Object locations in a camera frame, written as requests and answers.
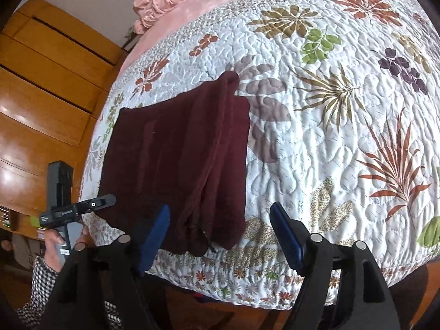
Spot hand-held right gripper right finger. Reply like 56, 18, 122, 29
269, 202, 401, 330

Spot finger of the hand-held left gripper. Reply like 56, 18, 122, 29
78, 194, 117, 214

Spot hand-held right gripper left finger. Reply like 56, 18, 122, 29
43, 204, 171, 330

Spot maroon pants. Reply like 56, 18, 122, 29
97, 70, 252, 257

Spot person's left hand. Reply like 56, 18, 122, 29
43, 225, 96, 272

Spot white floral quilt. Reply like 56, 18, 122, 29
78, 0, 440, 313

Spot wooden wardrobe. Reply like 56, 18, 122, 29
0, 0, 127, 243

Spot dark bedside furniture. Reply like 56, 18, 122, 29
121, 24, 139, 51

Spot pink bed sheet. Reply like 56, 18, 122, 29
116, 0, 391, 74

